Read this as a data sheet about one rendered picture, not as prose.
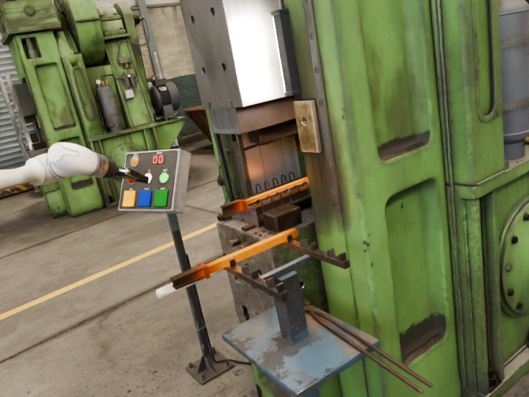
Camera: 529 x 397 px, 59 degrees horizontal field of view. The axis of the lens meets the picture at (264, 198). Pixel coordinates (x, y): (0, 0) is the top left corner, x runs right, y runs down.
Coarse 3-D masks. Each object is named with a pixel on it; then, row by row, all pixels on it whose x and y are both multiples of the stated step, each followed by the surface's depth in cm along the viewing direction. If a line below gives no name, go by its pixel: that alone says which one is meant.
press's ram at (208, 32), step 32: (192, 0) 163; (224, 0) 149; (256, 0) 155; (192, 32) 170; (224, 32) 153; (256, 32) 157; (224, 64) 159; (256, 64) 158; (224, 96) 165; (256, 96) 160
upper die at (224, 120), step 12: (288, 96) 174; (228, 108) 166; (240, 108) 163; (252, 108) 166; (264, 108) 169; (276, 108) 172; (288, 108) 175; (216, 120) 175; (228, 120) 168; (240, 120) 164; (252, 120) 166; (264, 120) 169; (276, 120) 172; (288, 120) 175; (216, 132) 178; (228, 132) 171; (240, 132) 164
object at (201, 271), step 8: (280, 232) 148; (288, 232) 146; (296, 232) 148; (264, 240) 144; (272, 240) 143; (280, 240) 145; (248, 248) 140; (256, 248) 140; (264, 248) 142; (224, 256) 137; (232, 256) 136; (240, 256) 137; (248, 256) 139; (200, 264) 134; (208, 264) 134; (216, 264) 134; (224, 264) 135; (184, 272) 131; (192, 272) 130; (200, 272) 132; (208, 272) 131; (176, 280) 127; (184, 280) 130; (192, 280) 130; (176, 288) 128
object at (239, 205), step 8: (288, 184) 189; (296, 184) 190; (264, 192) 184; (272, 192) 184; (240, 200) 176; (248, 200) 178; (224, 208) 173; (232, 208) 175; (240, 208) 177; (224, 216) 173
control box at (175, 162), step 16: (128, 160) 222; (144, 160) 216; (160, 160) 210; (176, 160) 205; (160, 176) 208; (176, 176) 204; (176, 192) 204; (128, 208) 216; (144, 208) 210; (160, 208) 205; (176, 208) 204
